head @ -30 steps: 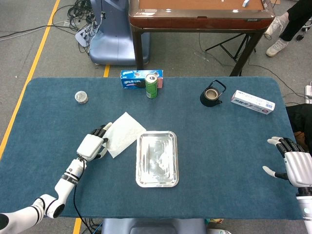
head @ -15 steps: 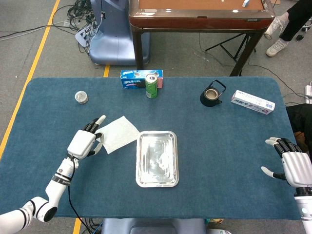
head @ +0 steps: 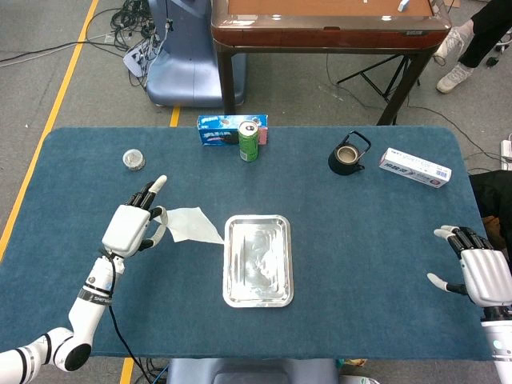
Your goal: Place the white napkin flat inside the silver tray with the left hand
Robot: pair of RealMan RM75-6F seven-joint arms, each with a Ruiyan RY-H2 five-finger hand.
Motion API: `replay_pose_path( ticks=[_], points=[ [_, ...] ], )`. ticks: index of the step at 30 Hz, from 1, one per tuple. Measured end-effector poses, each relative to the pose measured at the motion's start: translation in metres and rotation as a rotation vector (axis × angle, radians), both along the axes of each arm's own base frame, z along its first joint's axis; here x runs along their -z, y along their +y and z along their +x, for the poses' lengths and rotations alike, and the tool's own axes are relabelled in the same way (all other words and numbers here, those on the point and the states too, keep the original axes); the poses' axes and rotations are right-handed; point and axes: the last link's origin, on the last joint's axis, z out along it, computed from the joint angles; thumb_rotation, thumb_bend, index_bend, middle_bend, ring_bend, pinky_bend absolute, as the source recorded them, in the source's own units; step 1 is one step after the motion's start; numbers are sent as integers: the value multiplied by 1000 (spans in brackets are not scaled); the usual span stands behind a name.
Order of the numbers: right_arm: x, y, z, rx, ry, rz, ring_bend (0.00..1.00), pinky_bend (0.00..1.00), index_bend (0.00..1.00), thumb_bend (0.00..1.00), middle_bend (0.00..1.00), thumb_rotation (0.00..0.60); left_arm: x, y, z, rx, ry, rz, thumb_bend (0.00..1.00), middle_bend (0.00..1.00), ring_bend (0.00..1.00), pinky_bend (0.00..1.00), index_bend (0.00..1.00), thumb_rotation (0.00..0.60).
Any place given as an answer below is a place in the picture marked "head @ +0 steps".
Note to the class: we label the pink box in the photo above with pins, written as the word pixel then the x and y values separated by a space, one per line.
pixel 262 136

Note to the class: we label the white sneaker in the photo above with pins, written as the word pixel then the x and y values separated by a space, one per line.
pixel 456 78
pixel 454 40

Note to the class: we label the small clear plastic jar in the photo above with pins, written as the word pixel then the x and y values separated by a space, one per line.
pixel 134 160

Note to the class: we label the white toothpaste box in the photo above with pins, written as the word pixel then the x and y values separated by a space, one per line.
pixel 414 168

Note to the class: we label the person in black trousers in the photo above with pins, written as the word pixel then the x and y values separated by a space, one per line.
pixel 486 32

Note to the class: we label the grey-blue robot torso base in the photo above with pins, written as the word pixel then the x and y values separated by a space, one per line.
pixel 248 372

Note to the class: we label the single blue mahjong tile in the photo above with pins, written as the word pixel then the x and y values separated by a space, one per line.
pixel 404 5

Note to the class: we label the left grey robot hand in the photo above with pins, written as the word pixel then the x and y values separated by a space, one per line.
pixel 124 230

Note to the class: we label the blue felt table cover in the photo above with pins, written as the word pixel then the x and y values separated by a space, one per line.
pixel 360 240

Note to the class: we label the black teapot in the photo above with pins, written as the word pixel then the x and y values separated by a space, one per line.
pixel 344 162

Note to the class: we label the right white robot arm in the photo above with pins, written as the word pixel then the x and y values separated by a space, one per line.
pixel 500 348

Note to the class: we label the white paper napkin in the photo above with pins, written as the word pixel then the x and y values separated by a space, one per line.
pixel 188 226

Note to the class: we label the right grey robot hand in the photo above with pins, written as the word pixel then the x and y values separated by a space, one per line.
pixel 486 276

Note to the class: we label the green drink can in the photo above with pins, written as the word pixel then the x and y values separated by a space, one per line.
pixel 249 146

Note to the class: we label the brown mahjong table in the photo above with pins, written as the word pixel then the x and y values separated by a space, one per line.
pixel 320 36

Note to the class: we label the stainless steel tray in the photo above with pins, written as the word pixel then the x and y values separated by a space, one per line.
pixel 260 264

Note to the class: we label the black bag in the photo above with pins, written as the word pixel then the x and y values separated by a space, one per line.
pixel 496 196

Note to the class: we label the blue cookie box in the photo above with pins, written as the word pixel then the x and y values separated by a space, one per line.
pixel 214 134

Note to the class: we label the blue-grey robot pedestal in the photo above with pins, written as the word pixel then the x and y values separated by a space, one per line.
pixel 188 76

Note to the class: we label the white wall power strip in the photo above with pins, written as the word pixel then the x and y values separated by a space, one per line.
pixel 507 154

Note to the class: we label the black tripod stand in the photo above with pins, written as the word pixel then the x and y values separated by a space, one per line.
pixel 370 69

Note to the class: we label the white power strip with plugs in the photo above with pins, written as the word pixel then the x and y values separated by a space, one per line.
pixel 136 58

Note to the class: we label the colourful snack packet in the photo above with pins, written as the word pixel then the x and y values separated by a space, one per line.
pixel 354 362

